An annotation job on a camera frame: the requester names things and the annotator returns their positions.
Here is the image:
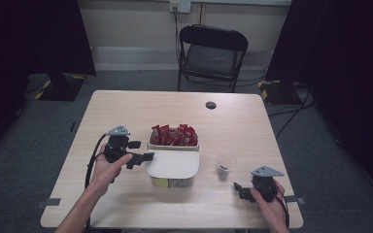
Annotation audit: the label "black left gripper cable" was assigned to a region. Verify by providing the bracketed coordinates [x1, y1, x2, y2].
[85, 133, 109, 189]

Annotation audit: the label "white wall socket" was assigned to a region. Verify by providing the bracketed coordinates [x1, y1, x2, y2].
[169, 0, 192, 15]

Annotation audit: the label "black floor cables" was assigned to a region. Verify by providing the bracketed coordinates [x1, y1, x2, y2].
[267, 86, 316, 141]

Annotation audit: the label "yellow packet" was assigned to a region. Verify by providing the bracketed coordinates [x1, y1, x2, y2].
[152, 177, 169, 188]

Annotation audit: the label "grey tape strip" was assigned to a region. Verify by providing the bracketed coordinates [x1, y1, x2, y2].
[35, 197, 62, 209]
[285, 194, 306, 205]

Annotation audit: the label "black stand base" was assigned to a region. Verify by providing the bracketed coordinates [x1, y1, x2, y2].
[38, 73, 86, 102]
[257, 79, 303, 106]

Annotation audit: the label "dark curtain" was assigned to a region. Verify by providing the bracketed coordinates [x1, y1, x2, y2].
[0, 0, 97, 163]
[264, 0, 373, 205]

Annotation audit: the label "black folding chair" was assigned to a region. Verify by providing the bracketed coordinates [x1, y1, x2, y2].
[177, 23, 249, 93]

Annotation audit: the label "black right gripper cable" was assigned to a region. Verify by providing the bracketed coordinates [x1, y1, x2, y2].
[273, 188, 291, 227]

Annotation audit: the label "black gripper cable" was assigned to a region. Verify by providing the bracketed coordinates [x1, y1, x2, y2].
[85, 133, 109, 189]
[273, 188, 291, 227]

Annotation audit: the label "person's right hand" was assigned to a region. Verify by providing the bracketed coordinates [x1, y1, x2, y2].
[251, 179, 289, 227]

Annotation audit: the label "clear plastic cup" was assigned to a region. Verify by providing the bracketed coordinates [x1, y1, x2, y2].
[214, 152, 238, 183]

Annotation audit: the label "white box lid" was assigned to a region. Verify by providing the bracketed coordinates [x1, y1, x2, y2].
[145, 150, 200, 180]

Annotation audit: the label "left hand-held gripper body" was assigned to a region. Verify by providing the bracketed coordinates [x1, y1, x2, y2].
[104, 125, 134, 163]

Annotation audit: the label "pile of red packets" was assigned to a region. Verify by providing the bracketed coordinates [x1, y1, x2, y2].
[150, 123, 198, 148]

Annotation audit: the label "cream storage box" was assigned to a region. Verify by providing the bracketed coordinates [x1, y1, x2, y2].
[146, 126, 201, 188]

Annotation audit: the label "person's left hand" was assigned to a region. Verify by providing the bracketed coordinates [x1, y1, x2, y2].
[90, 144, 134, 198]

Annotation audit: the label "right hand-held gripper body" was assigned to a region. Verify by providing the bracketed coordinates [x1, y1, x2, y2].
[251, 165, 285, 203]

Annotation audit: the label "black wall socket cable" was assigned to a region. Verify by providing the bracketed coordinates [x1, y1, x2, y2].
[173, 6, 181, 61]

